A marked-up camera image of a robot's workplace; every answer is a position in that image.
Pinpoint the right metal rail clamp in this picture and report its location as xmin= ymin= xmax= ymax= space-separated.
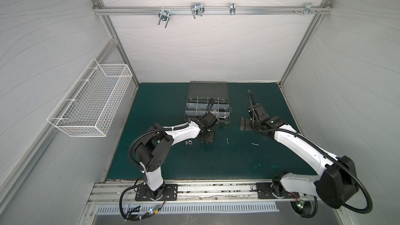
xmin=293 ymin=3 xmax=322 ymax=16

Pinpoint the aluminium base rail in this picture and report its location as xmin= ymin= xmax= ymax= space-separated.
xmin=87 ymin=179 xmax=344 ymax=205

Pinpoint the grey compartment organizer box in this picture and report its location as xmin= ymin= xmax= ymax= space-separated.
xmin=184 ymin=81 xmax=232 ymax=126

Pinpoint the green table mat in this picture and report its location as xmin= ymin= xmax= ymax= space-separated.
xmin=107 ymin=83 xmax=315 ymax=180

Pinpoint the small metal bracket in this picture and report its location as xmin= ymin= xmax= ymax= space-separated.
xmin=230 ymin=3 xmax=236 ymax=16

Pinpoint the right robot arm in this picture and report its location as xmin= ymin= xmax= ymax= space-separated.
xmin=248 ymin=97 xmax=373 ymax=214

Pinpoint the white vent strip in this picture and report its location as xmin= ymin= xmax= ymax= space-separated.
xmin=96 ymin=202 xmax=280 ymax=215

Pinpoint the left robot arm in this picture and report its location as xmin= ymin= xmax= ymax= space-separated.
xmin=128 ymin=112 xmax=218 ymax=200

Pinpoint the white wire basket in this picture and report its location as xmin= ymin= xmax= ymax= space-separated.
xmin=47 ymin=58 xmax=132 ymax=138

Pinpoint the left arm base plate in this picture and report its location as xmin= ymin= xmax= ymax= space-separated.
xmin=135 ymin=184 xmax=178 ymax=202

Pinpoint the metal u-bolt clamp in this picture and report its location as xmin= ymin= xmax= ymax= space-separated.
xmin=158 ymin=9 xmax=171 ymax=28
xmin=190 ymin=2 xmax=205 ymax=19

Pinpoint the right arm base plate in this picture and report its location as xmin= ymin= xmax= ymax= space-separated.
xmin=255 ymin=182 xmax=297 ymax=200

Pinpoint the aluminium crossbar rail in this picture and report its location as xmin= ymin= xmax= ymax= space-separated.
xmin=93 ymin=5 xmax=334 ymax=16

